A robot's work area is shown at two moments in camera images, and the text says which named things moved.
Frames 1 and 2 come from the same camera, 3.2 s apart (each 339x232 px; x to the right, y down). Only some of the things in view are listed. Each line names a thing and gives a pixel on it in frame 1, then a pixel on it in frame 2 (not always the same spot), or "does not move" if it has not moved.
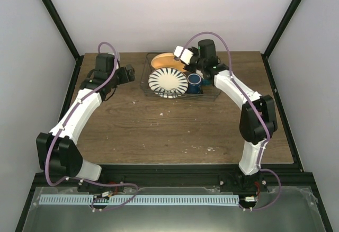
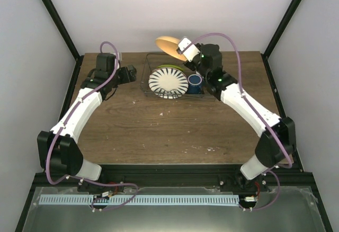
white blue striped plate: [168, 82] does not move
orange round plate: [165, 60] → [168, 45]
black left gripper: [130, 72] does not move
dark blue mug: [194, 83] does not move
